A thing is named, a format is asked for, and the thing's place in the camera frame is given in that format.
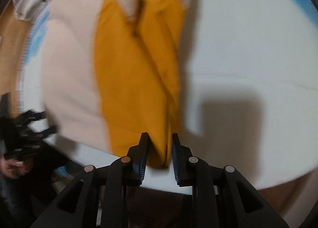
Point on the person's left hand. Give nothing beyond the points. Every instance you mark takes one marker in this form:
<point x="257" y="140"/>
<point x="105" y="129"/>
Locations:
<point x="13" y="169"/>

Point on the blue patterned bed sheet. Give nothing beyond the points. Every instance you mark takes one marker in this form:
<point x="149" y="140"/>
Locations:
<point x="248" y="91"/>

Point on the wooden headboard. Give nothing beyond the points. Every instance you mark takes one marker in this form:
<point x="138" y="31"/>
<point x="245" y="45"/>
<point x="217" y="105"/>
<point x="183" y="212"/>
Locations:
<point x="14" y="38"/>

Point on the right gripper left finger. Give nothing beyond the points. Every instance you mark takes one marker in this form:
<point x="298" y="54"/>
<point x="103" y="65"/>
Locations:
<point x="138" y="160"/>

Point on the beige and orange hooded coat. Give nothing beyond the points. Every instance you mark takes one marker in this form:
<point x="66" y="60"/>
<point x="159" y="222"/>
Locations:
<point x="110" y="72"/>

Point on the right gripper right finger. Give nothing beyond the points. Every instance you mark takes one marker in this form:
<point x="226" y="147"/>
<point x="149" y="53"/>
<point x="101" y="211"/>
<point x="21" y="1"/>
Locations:
<point x="181" y="163"/>

